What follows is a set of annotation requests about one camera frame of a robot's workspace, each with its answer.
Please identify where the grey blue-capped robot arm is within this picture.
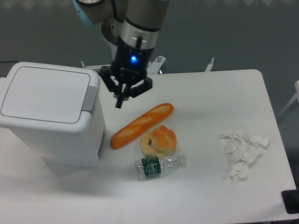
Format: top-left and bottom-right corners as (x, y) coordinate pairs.
(73, 0), (170, 108)

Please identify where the white frame at right edge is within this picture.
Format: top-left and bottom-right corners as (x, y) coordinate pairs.
(276, 80), (299, 124)

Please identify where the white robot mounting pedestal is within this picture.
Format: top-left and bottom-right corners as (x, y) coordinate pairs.
(101, 18), (121, 60)

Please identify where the clear green-label plastic bottle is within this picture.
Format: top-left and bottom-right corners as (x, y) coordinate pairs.
(134, 154), (187, 181)

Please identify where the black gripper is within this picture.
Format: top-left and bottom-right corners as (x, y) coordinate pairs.
(100, 36), (153, 109)

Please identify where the white push-button trash can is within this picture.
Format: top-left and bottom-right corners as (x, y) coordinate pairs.
(0, 62), (106, 168)

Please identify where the knotted bread roll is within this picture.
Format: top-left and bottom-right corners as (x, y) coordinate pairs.
(140, 126), (177, 157)

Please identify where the black device at table edge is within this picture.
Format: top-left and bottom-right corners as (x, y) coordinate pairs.
(281, 189), (299, 214)

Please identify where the orange baguette bread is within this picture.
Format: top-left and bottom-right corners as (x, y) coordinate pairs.
(110, 103), (174, 150)

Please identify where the crumpled white tissue paper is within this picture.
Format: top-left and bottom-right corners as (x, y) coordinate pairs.
(218, 129), (271, 184)

